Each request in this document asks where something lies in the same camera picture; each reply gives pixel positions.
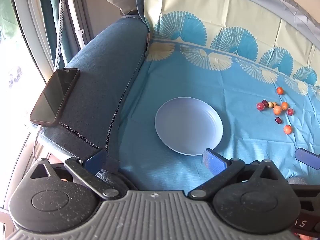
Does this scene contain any blue fan-print tablecloth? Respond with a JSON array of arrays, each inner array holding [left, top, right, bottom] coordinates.
[[119, 0, 320, 193]]

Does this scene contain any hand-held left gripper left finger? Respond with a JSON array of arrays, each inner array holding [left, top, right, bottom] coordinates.
[[30, 148, 119, 200]]

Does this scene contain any green curtain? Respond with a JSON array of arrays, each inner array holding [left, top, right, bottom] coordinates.
[[37, 0, 75, 67]]

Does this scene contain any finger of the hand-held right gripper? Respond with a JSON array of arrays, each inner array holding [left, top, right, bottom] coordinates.
[[295, 148, 320, 171]]

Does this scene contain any grey cloth cover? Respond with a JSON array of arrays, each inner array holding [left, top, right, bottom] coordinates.
[[240, 0, 320, 34]]

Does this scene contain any black coiled cable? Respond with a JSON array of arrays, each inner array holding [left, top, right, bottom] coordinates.
[[59, 31, 150, 153]]

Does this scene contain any white braided cord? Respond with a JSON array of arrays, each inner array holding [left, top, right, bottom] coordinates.
[[53, 0, 67, 71]]

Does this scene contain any white window frame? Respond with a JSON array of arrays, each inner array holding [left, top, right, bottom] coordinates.
[[64, 0, 87, 49]]

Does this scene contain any pale blue round plate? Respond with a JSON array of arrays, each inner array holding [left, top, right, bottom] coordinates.
[[154, 97, 223, 156]]

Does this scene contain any black smartphone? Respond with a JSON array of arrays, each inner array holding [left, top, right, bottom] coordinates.
[[29, 67, 81, 127]]

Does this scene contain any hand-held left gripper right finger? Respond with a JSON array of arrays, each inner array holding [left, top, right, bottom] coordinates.
[[188, 148, 286, 201]]

